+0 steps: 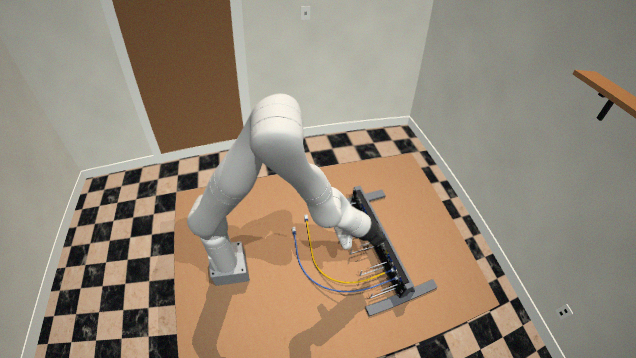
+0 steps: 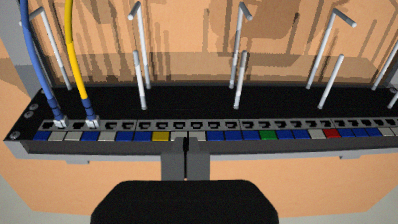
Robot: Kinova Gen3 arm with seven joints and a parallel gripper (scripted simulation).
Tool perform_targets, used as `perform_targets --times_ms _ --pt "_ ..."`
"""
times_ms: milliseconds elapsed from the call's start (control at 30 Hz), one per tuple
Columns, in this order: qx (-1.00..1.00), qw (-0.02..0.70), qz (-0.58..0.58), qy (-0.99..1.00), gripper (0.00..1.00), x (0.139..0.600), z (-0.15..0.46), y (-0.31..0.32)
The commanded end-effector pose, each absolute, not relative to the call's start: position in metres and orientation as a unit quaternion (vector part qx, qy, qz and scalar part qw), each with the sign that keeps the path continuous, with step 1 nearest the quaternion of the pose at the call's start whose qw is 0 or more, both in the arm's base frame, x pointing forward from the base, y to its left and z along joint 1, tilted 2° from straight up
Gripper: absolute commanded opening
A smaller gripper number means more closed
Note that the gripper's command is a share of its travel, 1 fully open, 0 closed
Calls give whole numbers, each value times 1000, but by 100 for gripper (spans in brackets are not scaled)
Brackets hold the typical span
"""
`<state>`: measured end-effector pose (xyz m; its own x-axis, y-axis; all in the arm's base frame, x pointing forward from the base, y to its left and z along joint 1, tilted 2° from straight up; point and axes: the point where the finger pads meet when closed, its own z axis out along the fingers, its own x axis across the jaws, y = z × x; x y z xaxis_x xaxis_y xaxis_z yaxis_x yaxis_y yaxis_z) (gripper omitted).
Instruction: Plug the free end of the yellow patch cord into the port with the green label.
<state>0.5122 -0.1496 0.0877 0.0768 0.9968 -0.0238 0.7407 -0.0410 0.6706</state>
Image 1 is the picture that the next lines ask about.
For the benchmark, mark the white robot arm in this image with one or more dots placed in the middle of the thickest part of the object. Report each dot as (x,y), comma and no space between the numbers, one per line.
(276,140)

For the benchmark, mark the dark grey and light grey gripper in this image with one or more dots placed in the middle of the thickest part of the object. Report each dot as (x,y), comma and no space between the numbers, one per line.
(369,229)

